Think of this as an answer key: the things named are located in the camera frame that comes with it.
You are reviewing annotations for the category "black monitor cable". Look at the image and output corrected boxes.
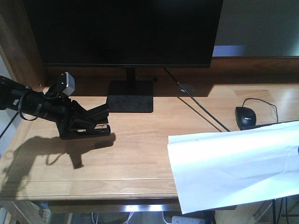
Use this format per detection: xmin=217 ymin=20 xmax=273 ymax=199
xmin=163 ymin=67 xmax=231 ymax=133

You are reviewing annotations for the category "black computer monitor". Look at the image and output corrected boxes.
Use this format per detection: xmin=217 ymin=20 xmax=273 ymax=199
xmin=24 ymin=0 xmax=223 ymax=112

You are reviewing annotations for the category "white paper sheet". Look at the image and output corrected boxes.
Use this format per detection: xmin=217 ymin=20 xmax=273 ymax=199
xmin=167 ymin=121 xmax=299 ymax=213

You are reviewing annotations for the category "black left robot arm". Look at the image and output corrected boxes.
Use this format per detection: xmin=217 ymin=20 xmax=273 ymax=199
xmin=0 ymin=72 xmax=111 ymax=140

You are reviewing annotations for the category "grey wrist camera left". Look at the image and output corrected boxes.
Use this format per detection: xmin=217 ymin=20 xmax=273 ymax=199
xmin=56 ymin=72 xmax=75 ymax=96

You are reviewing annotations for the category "black computer mouse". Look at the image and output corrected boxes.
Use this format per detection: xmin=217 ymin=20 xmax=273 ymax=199
xmin=235 ymin=106 xmax=256 ymax=130

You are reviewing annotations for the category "black keyboard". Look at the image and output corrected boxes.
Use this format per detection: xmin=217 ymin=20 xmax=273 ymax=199
xmin=240 ymin=120 xmax=298 ymax=131

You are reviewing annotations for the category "white power strip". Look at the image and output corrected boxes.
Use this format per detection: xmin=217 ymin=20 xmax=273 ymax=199
xmin=171 ymin=216 xmax=205 ymax=224

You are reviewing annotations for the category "black orange stapler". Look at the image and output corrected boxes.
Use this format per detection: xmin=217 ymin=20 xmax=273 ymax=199
xmin=63 ymin=109 xmax=111 ymax=138

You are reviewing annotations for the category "grey desk cable grommet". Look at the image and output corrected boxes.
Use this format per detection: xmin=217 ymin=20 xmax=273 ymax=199
xmin=178 ymin=84 xmax=195 ymax=93

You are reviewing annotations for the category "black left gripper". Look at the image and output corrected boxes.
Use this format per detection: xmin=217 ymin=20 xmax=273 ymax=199
xmin=35 ymin=86 xmax=109 ymax=140

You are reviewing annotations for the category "wooden desk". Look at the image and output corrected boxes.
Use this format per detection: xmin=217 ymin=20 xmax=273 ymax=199
xmin=0 ymin=0 xmax=299 ymax=203

